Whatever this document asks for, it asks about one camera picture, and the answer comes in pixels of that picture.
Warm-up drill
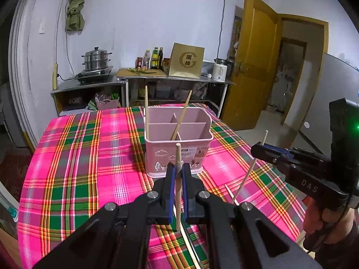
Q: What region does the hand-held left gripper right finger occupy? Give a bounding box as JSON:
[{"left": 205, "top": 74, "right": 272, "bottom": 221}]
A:
[{"left": 182, "top": 163, "right": 323, "bottom": 269}]

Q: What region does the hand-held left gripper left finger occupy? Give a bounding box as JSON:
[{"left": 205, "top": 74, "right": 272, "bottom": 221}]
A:
[{"left": 34, "top": 163, "right": 177, "bottom": 269}]

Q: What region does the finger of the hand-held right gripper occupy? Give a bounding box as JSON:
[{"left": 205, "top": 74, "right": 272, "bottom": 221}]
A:
[
  {"left": 264, "top": 144, "right": 331, "bottom": 160},
  {"left": 250, "top": 143, "right": 293, "bottom": 171}
]

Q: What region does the wooden chopstick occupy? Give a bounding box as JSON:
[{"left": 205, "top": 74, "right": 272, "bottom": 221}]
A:
[
  {"left": 231, "top": 130, "right": 269, "bottom": 204},
  {"left": 175, "top": 143, "right": 183, "bottom": 232},
  {"left": 171, "top": 90, "right": 193, "bottom": 141},
  {"left": 144, "top": 86, "right": 149, "bottom": 139},
  {"left": 179, "top": 223, "right": 200, "bottom": 269},
  {"left": 225, "top": 184, "right": 239, "bottom": 206}
]

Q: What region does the pink utensil basket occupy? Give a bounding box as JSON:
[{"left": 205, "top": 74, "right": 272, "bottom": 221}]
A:
[{"left": 143, "top": 106, "right": 214, "bottom": 179}]

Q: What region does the person's right hand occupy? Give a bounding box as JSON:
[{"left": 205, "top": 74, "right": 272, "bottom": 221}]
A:
[{"left": 304, "top": 199, "right": 357, "bottom": 251}]

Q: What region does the grey panel board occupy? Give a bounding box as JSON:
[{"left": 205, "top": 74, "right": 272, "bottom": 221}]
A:
[{"left": 297, "top": 53, "right": 359, "bottom": 158}]

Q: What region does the pink plaid tablecloth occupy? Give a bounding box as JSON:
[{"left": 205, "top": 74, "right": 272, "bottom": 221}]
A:
[{"left": 17, "top": 104, "right": 308, "bottom": 269}]

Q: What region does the yellow wooden door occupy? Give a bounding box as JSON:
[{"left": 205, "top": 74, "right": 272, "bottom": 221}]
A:
[{"left": 220, "top": 0, "right": 282, "bottom": 131}]

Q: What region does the long metal table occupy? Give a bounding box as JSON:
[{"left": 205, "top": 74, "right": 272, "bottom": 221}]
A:
[{"left": 116, "top": 73, "right": 236, "bottom": 118}]

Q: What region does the white electric kettle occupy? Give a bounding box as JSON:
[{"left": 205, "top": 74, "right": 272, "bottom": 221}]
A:
[{"left": 212, "top": 58, "right": 235, "bottom": 82}]

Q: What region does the pink shelf basket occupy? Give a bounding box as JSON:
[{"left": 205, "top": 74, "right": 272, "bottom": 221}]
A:
[{"left": 95, "top": 96, "right": 120, "bottom": 111}]

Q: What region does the gold gift box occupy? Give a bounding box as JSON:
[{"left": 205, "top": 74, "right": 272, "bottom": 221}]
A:
[{"left": 168, "top": 43, "right": 205, "bottom": 80}]

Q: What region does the green onion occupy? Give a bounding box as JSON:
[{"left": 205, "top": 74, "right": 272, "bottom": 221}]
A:
[{"left": 127, "top": 67, "right": 157, "bottom": 74}]

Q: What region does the wooden cutting board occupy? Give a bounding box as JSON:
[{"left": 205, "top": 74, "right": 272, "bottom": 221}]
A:
[{"left": 116, "top": 68, "right": 167, "bottom": 78}]

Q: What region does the black induction cooker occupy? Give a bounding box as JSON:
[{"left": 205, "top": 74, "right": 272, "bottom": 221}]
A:
[{"left": 74, "top": 65, "right": 114, "bottom": 85}]

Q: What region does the low metal table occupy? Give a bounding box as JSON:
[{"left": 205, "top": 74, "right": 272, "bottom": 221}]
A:
[{"left": 50, "top": 74, "right": 126, "bottom": 117}]

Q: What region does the steel steamer pot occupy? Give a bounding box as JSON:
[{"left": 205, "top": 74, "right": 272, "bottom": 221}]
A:
[{"left": 81, "top": 47, "right": 113, "bottom": 72}]

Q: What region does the clear bottle teal cap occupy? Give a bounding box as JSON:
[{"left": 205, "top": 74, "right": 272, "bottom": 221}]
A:
[{"left": 8, "top": 205, "right": 20, "bottom": 222}]

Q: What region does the yellow door frame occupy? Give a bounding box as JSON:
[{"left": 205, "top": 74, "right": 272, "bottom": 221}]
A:
[{"left": 280, "top": 14, "right": 329, "bottom": 130}]

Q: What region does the wall poster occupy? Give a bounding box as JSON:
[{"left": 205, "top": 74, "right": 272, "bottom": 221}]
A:
[{"left": 231, "top": 6, "right": 243, "bottom": 60}]

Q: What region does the wall cable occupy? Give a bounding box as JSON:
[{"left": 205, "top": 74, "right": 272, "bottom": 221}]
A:
[
  {"left": 217, "top": 0, "right": 228, "bottom": 60},
  {"left": 56, "top": 0, "right": 70, "bottom": 65}
]

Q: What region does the white sliding door frame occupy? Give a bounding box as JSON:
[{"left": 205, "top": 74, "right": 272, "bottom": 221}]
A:
[{"left": 8, "top": 0, "right": 40, "bottom": 152}]

